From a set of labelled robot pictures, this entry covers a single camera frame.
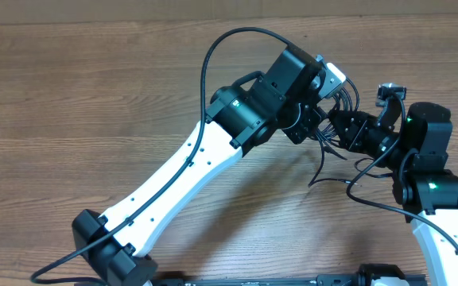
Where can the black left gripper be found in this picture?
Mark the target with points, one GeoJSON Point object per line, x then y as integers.
{"type": "Point", "coordinates": [309, 117]}

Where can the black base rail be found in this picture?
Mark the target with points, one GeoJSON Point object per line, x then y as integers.
{"type": "Point", "coordinates": [320, 280]}

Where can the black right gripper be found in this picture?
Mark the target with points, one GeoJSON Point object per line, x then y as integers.
{"type": "Point", "coordinates": [347, 136]}

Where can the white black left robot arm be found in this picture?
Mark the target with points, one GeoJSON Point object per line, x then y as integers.
{"type": "Point", "coordinates": [243, 115]}

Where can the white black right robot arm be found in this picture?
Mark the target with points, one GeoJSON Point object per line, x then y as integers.
{"type": "Point", "coordinates": [425, 190]}

